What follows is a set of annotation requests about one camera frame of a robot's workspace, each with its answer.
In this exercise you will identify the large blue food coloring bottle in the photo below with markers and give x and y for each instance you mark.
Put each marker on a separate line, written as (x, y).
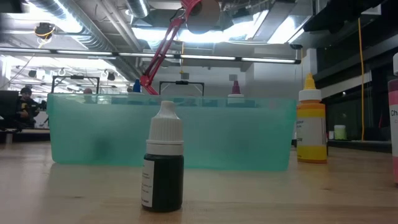
(136, 87)

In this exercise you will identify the large pink food coloring bottle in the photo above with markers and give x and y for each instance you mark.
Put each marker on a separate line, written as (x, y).
(394, 140)

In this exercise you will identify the person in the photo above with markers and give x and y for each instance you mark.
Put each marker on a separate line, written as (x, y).
(26, 107)

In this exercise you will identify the green jar white lid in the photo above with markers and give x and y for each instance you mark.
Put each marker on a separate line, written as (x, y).
(339, 133)

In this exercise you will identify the black monitor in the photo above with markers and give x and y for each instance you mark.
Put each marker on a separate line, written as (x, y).
(7, 109)

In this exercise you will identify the red desk lamp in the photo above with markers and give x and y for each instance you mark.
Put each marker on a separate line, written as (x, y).
(162, 49)

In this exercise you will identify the large yellow food coloring bottle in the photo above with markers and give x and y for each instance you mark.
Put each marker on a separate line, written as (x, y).
(311, 137)

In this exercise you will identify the teal translucent plastic bin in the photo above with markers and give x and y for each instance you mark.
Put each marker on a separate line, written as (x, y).
(233, 137)

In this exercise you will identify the small black dropper bottle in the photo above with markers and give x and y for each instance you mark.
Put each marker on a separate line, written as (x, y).
(164, 180)

